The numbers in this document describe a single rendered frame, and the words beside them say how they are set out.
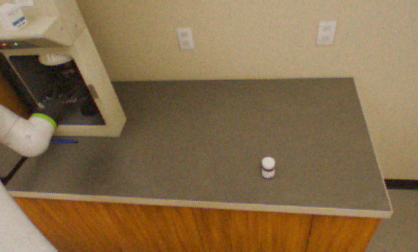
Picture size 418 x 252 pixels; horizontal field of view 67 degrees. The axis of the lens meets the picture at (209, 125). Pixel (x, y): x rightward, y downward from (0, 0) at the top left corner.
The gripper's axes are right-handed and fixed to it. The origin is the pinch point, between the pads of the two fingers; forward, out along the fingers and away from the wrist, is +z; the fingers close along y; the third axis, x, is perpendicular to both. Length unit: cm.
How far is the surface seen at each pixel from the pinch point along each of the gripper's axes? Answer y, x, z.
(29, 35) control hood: -9.4, -31.1, -20.7
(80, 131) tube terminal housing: 3.2, 22.4, -9.5
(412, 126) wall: -155, 61, 34
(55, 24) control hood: -13.9, -30.5, -13.7
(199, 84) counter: -45, 26, 27
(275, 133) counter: -82, 26, -6
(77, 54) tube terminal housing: -13.3, -17.0, -9.4
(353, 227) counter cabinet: -110, 43, -36
